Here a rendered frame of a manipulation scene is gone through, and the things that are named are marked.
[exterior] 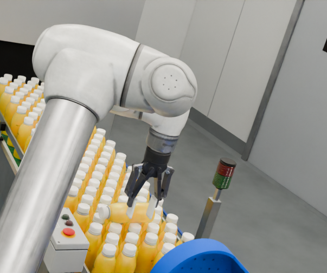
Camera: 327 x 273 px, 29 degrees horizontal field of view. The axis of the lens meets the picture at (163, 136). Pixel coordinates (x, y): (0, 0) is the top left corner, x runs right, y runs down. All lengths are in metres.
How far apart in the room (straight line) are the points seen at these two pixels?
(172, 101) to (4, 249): 0.39
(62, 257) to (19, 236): 0.73
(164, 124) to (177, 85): 0.61
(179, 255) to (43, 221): 0.65
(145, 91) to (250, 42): 5.04
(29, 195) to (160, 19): 5.59
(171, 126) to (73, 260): 0.47
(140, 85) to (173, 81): 0.07
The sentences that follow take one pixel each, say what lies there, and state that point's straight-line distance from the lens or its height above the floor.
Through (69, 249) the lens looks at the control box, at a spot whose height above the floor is 1.08.
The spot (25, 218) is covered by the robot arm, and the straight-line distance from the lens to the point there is 1.10.
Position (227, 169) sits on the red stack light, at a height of 1.24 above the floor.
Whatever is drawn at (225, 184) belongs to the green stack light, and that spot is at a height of 1.18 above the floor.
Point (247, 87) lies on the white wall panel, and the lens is 6.14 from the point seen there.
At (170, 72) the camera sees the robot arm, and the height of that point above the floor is 1.76.
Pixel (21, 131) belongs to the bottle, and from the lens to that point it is 2.64.
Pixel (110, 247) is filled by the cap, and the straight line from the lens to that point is 1.87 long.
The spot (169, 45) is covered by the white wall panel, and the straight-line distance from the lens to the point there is 6.80.
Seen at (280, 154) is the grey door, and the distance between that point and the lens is 5.78.
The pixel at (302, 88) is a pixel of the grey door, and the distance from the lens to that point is 5.63.
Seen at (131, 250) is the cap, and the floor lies 1.08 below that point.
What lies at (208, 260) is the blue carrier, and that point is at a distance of 1.79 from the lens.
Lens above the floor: 2.03
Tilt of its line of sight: 20 degrees down
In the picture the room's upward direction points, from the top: 17 degrees clockwise
